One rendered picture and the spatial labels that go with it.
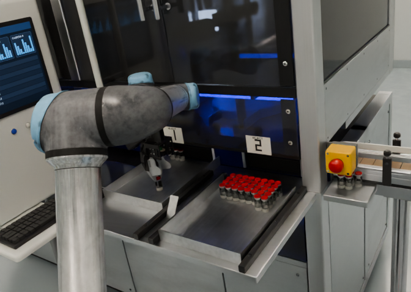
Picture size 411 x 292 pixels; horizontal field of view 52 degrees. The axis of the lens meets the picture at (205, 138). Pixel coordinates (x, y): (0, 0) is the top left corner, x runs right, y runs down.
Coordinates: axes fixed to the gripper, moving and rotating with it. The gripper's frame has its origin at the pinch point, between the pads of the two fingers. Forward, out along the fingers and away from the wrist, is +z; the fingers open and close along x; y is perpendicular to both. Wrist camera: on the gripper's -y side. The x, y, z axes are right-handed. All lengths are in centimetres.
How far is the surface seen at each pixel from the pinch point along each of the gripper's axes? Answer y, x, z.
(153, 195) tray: 1.1, -4.0, 5.2
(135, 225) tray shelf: 6.7, -19.3, 5.4
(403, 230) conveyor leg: 72, 30, 23
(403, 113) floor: 23, 315, 94
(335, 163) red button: 57, 12, -8
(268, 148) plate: 35.2, 15.0, -7.8
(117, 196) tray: -8.6, -10.9, 3.5
